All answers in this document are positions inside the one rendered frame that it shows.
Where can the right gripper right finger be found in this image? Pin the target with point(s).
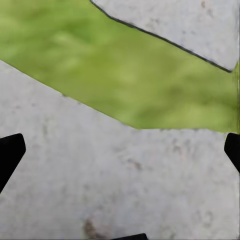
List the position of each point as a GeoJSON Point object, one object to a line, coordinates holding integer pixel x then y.
{"type": "Point", "coordinates": [232, 148]}

